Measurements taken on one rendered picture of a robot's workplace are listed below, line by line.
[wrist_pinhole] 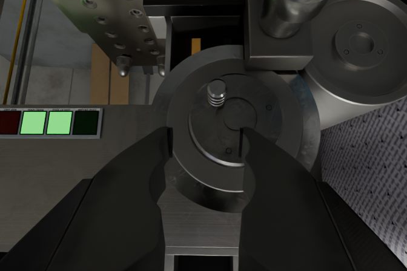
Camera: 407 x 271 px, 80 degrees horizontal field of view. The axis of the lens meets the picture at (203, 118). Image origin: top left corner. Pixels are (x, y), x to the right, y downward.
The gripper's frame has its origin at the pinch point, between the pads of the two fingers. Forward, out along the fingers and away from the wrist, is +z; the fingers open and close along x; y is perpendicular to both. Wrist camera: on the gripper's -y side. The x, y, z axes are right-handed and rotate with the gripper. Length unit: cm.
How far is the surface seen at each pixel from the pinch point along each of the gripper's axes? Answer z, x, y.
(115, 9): 33.1, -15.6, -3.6
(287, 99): 8.7, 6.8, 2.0
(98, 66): 234, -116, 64
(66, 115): 38, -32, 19
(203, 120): 6.2, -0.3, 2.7
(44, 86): 270, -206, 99
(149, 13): 13.6, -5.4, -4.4
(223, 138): 5.3, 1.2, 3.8
